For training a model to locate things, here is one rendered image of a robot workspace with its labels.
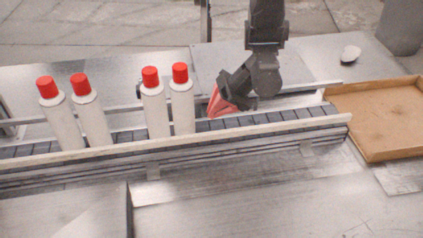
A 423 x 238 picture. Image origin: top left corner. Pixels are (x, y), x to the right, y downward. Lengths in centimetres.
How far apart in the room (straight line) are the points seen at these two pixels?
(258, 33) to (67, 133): 45
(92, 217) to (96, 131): 18
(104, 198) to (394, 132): 74
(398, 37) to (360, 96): 188
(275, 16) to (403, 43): 238
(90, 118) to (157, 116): 14
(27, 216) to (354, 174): 72
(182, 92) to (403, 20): 235
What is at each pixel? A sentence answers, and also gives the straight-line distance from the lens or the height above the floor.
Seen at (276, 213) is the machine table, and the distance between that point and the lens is 76.
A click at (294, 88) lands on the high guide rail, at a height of 96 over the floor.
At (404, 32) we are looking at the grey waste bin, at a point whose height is 21.
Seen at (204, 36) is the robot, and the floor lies 69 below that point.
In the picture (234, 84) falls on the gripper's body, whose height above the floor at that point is 103.
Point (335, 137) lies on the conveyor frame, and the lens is 90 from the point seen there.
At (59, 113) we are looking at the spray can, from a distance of 74.
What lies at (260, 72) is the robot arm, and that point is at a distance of 62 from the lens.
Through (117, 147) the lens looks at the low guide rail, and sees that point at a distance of 77.
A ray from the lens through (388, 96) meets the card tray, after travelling 112.
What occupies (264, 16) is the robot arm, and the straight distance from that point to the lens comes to 63.
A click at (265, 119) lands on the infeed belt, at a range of 86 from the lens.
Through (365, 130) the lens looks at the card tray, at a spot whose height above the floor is 83.
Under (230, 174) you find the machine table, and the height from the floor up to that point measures 83.
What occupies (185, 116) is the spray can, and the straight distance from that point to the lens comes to 74.
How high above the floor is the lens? 148
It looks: 44 degrees down
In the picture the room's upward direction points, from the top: straight up
